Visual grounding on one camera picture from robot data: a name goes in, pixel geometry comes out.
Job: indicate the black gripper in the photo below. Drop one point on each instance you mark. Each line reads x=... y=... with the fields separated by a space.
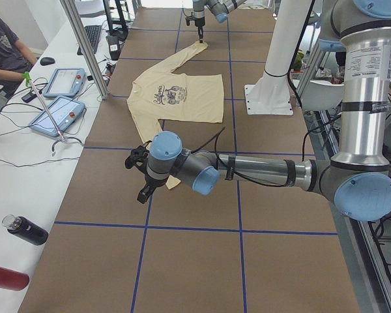
x=199 y=21
x=152 y=182

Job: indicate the cream long-sleeve printed shirt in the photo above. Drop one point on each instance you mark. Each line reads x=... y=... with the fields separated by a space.
x=159 y=93

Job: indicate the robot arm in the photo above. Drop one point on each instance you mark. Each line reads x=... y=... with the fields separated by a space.
x=215 y=8
x=195 y=135

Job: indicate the black power adapter with label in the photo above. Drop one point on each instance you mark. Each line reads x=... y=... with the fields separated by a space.
x=114 y=47

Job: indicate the black keyboard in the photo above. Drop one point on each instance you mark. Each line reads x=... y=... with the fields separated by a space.
x=93 y=33

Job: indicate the near blue teach pendant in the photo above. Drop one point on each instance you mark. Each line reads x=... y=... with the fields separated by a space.
x=64 y=111

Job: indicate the blue teach pendant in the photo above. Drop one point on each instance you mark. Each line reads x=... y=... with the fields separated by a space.
x=65 y=82
x=64 y=111

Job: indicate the black water bottle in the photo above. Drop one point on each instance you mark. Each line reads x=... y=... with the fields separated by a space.
x=25 y=229

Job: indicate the white plastic chair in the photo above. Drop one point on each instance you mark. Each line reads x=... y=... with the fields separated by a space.
x=321 y=95

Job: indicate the far blue teach pendant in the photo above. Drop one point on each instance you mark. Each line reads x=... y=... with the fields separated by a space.
x=65 y=82

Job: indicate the black smartphone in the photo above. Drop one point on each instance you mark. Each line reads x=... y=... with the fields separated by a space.
x=27 y=98

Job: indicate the black computer mouse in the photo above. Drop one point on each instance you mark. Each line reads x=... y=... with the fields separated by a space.
x=45 y=61

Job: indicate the red water bottle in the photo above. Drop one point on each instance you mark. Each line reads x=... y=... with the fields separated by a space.
x=13 y=280

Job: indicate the seated person in grey shirt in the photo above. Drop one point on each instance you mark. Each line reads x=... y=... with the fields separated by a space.
x=15 y=59

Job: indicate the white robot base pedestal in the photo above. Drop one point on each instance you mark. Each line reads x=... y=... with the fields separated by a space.
x=270 y=95

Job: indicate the aluminium frame post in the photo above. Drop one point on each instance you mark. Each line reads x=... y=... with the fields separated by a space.
x=85 y=45

